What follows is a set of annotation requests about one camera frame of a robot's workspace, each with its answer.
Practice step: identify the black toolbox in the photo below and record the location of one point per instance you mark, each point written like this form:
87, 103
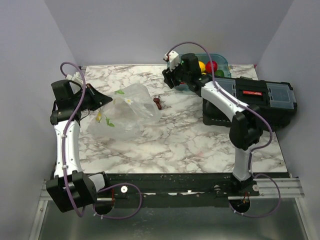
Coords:
276, 100

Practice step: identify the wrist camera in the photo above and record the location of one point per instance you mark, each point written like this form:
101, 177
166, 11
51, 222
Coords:
75, 79
172, 59

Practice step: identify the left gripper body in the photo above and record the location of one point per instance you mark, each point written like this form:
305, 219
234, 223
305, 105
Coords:
83, 105

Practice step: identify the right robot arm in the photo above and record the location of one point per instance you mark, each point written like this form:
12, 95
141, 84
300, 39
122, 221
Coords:
244, 132

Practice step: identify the red fake apple back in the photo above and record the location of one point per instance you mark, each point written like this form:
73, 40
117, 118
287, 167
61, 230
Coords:
211, 67

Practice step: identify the clear plastic lemon-print bag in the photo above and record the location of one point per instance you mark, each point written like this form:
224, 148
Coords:
131, 109

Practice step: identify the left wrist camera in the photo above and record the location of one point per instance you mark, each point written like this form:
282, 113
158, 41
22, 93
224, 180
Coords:
75, 79

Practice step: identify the yellow fake lemon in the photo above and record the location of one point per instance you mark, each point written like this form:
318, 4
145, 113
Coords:
202, 66

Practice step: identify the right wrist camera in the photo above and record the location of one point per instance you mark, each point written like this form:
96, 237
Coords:
172, 59

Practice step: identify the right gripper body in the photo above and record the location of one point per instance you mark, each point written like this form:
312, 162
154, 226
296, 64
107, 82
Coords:
176, 76

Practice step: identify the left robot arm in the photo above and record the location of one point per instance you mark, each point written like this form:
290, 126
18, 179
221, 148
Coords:
70, 188

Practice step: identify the brown toy faucet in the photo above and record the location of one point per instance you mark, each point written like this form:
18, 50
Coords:
157, 101

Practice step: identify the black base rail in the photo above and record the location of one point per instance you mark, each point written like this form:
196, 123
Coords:
173, 190

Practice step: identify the aluminium frame rail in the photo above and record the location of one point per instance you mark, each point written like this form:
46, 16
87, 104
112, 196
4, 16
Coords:
263, 188

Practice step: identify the teal plastic container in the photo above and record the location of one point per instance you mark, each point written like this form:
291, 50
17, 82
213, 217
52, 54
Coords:
219, 59

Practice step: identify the green fake lime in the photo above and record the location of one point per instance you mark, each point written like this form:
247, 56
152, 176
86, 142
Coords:
219, 73

